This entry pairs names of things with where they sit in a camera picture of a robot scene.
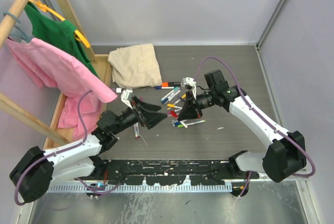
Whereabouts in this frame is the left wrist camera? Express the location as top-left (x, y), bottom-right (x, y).
top-left (116, 88), bottom-right (133, 109)

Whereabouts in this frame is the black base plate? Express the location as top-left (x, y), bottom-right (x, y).
top-left (80, 159), bottom-right (248, 186)

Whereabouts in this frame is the yellow hanger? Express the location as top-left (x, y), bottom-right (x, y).
top-left (29, 0), bottom-right (90, 48)

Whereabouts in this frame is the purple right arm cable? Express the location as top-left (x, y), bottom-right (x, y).
top-left (194, 56), bottom-right (316, 198)

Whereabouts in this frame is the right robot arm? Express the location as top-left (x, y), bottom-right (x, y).
top-left (177, 70), bottom-right (307, 183)

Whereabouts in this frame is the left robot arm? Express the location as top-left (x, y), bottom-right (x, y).
top-left (9, 97), bottom-right (168, 206)

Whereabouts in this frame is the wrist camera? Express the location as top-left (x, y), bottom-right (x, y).
top-left (116, 88), bottom-right (133, 109)
top-left (181, 77), bottom-right (197, 99)

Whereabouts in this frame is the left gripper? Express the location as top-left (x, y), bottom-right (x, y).
top-left (111, 96), bottom-right (166, 136)

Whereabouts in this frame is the beige folded cloth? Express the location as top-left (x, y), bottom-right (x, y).
top-left (108, 43), bottom-right (162, 88)

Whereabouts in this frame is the green shirt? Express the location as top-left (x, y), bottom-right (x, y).
top-left (24, 2), bottom-right (97, 75)

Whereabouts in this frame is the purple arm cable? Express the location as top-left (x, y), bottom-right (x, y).
top-left (14, 87), bottom-right (126, 206)
top-left (194, 56), bottom-right (316, 198)

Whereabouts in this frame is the lilac pen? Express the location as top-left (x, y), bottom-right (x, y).
top-left (168, 111), bottom-right (178, 118)

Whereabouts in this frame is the pink shirt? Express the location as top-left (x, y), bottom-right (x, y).
top-left (5, 38), bottom-right (117, 140)

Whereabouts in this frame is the grey cable duct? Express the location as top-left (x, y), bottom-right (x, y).
top-left (47, 181), bottom-right (232, 193)

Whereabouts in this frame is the orange black highlighter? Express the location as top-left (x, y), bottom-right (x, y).
top-left (161, 81), bottom-right (181, 87)

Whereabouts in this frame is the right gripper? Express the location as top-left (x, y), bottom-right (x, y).
top-left (177, 89), bottom-right (217, 121)

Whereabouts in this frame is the wooden clothes rack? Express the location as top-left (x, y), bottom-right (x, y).
top-left (1, 0), bottom-right (117, 146)

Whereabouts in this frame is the dark blue cap marker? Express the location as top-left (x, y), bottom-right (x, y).
top-left (161, 87), bottom-right (181, 104)

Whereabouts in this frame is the teal cap white marker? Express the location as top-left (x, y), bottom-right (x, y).
top-left (161, 87), bottom-right (180, 103)

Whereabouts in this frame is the grey hanger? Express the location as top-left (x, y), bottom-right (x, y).
top-left (3, 11), bottom-right (33, 43)

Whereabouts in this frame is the green cap rainbow pen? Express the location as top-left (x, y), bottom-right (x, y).
top-left (185, 120), bottom-right (206, 127)

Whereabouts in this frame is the grey cap white marker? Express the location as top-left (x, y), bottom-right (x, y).
top-left (163, 90), bottom-right (181, 104)

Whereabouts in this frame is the yellow end rainbow pen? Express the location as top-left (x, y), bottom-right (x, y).
top-left (167, 104), bottom-right (182, 110)

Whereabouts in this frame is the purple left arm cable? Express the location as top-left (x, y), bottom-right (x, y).
top-left (14, 87), bottom-right (126, 206)

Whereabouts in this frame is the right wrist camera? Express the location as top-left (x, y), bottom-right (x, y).
top-left (181, 77), bottom-right (197, 99)

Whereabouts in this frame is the blue end white marker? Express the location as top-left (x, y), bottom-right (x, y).
top-left (174, 122), bottom-right (188, 128)

